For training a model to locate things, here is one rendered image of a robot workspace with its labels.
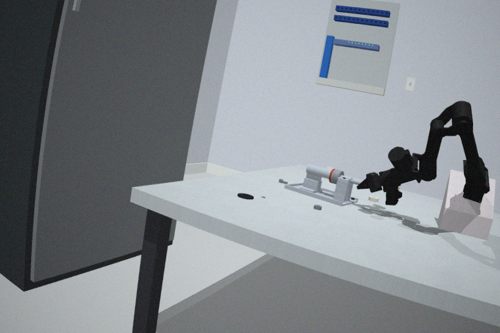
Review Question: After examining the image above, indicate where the black flat washer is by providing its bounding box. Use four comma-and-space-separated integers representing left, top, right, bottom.
237, 193, 254, 200

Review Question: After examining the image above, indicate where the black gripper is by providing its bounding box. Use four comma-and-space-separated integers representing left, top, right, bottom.
357, 168, 402, 192

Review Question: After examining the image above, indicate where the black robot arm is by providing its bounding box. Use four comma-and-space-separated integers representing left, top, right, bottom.
383, 101, 490, 206

